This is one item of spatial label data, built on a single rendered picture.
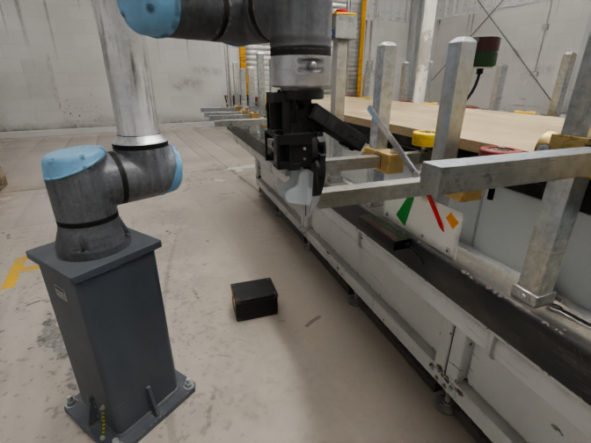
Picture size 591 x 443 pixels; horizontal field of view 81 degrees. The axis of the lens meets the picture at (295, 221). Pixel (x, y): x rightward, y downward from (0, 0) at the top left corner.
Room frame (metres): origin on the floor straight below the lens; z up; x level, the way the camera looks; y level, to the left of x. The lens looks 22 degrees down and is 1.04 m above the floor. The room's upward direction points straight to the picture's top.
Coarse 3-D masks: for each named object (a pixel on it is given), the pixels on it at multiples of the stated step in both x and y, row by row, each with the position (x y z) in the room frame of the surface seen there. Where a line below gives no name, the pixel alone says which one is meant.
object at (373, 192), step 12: (396, 180) 0.65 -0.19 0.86; (408, 180) 0.65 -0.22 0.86; (324, 192) 0.57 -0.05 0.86; (336, 192) 0.58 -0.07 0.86; (348, 192) 0.59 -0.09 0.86; (360, 192) 0.60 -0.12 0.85; (372, 192) 0.60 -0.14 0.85; (384, 192) 0.61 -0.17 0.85; (396, 192) 0.62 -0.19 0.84; (408, 192) 0.63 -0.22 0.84; (420, 192) 0.64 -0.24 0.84; (324, 204) 0.57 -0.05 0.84; (336, 204) 0.58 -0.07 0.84; (348, 204) 0.59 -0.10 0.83
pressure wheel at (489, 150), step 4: (480, 148) 0.74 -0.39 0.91; (484, 148) 0.73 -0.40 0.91; (488, 148) 0.74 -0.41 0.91; (492, 148) 0.75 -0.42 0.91; (496, 148) 0.75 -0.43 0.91; (500, 148) 0.72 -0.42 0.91; (504, 148) 0.72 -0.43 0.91; (508, 148) 0.73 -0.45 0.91; (512, 148) 0.73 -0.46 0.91; (480, 152) 0.73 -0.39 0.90; (484, 152) 0.71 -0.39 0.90; (488, 152) 0.70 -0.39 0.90; (492, 152) 0.70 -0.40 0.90; (496, 152) 0.69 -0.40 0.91; (500, 152) 0.69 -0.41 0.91; (504, 152) 0.69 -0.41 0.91; (508, 152) 0.69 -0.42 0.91; (512, 152) 0.69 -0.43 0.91; (516, 152) 0.69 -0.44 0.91; (520, 152) 0.69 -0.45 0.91; (488, 192) 0.72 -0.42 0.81; (492, 192) 0.72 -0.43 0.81; (488, 196) 0.72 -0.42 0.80; (492, 196) 0.72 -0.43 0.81
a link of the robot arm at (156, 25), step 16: (128, 0) 0.52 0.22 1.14; (144, 0) 0.50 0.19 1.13; (160, 0) 0.50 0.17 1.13; (176, 0) 0.52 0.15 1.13; (192, 0) 0.53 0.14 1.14; (208, 0) 0.55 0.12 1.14; (224, 0) 0.57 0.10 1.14; (128, 16) 0.53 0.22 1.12; (144, 16) 0.51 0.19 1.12; (160, 16) 0.51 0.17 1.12; (176, 16) 0.52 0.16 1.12; (192, 16) 0.54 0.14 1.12; (208, 16) 0.55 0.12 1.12; (224, 16) 0.57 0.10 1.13; (144, 32) 0.52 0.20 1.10; (160, 32) 0.53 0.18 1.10; (176, 32) 0.54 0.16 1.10; (192, 32) 0.55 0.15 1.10; (208, 32) 0.57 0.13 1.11
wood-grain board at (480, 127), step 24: (360, 120) 1.39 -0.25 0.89; (408, 120) 1.29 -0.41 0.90; (432, 120) 1.29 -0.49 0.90; (480, 120) 1.29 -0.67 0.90; (504, 120) 1.29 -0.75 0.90; (528, 120) 1.29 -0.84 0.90; (552, 120) 1.29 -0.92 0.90; (480, 144) 0.85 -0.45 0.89; (504, 144) 0.81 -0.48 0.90; (528, 144) 0.81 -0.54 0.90
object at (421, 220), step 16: (384, 208) 0.86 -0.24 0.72; (416, 208) 0.75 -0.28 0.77; (448, 208) 0.66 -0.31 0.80; (400, 224) 0.79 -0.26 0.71; (416, 224) 0.74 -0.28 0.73; (432, 224) 0.69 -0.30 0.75; (448, 224) 0.65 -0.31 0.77; (432, 240) 0.69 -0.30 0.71; (448, 240) 0.64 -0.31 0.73; (448, 256) 0.64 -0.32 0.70
